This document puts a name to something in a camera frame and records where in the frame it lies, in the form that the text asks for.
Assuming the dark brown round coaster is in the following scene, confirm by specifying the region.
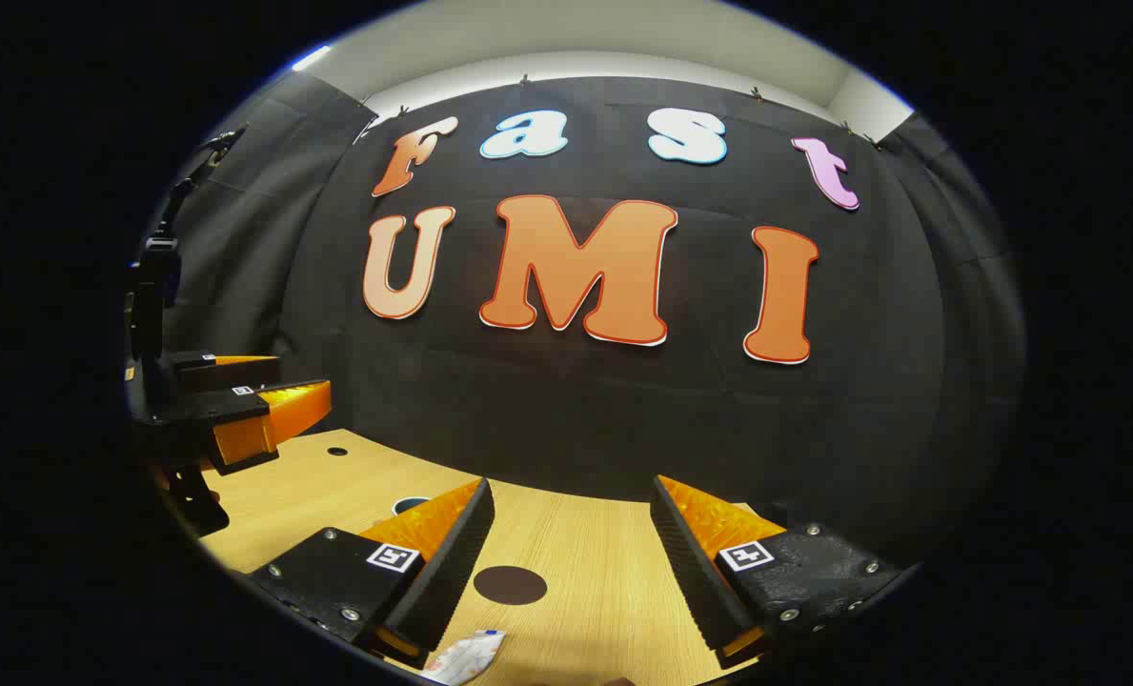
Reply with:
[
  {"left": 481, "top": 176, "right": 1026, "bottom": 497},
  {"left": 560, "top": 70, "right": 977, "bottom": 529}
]
[{"left": 472, "top": 565, "right": 549, "bottom": 607}]

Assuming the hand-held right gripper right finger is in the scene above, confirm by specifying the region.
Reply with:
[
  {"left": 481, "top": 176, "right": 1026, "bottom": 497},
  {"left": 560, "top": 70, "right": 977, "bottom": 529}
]
[{"left": 649, "top": 474, "right": 910, "bottom": 670}]

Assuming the black backdrop cloth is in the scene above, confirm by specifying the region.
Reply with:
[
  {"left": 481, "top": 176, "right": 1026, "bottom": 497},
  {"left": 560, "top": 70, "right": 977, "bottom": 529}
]
[{"left": 126, "top": 71, "right": 1029, "bottom": 573}]

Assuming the wooden desktop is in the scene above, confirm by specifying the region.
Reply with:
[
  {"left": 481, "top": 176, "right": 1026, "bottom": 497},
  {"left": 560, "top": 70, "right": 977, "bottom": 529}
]
[{"left": 152, "top": 429, "right": 786, "bottom": 686}]

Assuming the white toothpaste tube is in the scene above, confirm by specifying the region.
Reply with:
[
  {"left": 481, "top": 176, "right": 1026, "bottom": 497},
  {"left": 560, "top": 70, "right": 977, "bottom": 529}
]
[{"left": 421, "top": 629, "right": 508, "bottom": 686}]

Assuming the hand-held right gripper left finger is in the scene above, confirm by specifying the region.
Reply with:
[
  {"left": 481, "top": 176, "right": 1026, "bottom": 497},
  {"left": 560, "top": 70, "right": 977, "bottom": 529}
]
[{"left": 247, "top": 476, "right": 496, "bottom": 670}]

